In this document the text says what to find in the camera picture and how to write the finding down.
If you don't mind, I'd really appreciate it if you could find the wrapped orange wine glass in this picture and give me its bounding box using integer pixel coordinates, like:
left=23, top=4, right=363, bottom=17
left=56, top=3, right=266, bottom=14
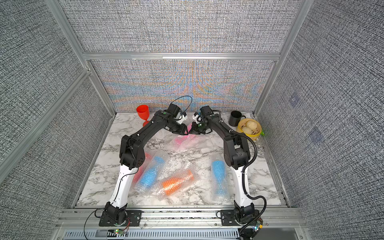
left=157, top=169, right=197, bottom=198

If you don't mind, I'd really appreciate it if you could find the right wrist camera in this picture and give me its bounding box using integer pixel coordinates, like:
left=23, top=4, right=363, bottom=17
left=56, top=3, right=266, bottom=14
left=193, top=106, right=214, bottom=123

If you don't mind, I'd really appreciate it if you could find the pink plastic wine glass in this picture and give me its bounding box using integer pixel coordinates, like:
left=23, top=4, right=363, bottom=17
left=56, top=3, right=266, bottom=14
left=175, top=134, right=197, bottom=145

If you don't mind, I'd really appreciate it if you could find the aluminium front rail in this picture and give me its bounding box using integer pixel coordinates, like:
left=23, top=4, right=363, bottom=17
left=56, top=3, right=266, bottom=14
left=55, top=206, right=307, bottom=230

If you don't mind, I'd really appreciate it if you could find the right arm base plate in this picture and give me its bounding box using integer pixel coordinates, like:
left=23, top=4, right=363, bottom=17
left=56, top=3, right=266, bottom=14
left=218, top=209, right=260, bottom=227

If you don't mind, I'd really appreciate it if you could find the clear bubble wrap sheet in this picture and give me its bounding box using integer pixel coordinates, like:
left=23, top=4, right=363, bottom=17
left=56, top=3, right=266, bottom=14
left=149, top=116, right=181, bottom=138

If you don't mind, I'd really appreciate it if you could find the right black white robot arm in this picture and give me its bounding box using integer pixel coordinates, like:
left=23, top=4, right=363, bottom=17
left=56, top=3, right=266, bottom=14
left=189, top=113, right=257, bottom=225

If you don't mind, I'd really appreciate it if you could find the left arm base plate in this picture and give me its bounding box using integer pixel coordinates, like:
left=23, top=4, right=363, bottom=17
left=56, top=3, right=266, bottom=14
left=99, top=210, right=142, bottom=227

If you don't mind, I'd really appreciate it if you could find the wrapped blue wine glass left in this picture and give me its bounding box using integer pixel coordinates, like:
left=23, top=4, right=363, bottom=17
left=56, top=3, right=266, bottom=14
left=136, top=156, right=166, bottom=193

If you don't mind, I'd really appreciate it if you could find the black mug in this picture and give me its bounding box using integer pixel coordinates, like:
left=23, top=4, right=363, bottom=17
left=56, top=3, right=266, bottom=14
left=229, top=111, right=246, bottom=127

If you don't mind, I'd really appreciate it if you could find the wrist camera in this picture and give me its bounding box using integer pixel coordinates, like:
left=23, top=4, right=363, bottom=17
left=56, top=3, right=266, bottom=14
left=193, top=106, right=214, bottom=123
left=166, top=104, right=188, bottom=124

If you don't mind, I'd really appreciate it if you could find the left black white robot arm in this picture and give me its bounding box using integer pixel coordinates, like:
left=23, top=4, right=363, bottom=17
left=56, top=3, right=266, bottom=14
left=102, top=110, right=188, bottom=226

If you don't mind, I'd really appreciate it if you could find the wrapped blue wine glass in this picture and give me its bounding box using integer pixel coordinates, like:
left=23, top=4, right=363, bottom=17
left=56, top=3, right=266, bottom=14
left=211, top=158, right=230, bottom=204
left=136, top=156, right=166, bottom=193

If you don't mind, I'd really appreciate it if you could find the wrapped red wine glass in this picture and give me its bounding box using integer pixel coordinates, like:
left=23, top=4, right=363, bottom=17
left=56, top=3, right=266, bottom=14
left=133, top=153, right=153, bottom=185

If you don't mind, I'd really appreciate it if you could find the wrapped blue wine glass right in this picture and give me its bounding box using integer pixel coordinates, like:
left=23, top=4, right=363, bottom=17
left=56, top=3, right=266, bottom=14
left=211, top=158, right=230, bottom=204

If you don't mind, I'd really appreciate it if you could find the red plastic wine glass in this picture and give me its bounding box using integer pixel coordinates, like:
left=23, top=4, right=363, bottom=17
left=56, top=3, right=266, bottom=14
left=136, top=105, right=150, bottom=127

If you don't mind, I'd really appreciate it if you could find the yellow bowl with buns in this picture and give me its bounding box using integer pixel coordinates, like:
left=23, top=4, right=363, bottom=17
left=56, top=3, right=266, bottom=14
left=237, top=118, right=265, bottom=141

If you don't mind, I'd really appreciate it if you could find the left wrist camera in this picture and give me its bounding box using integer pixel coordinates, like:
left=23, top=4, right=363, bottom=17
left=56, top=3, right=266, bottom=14
left=166, top=104, right=188, bottom=124

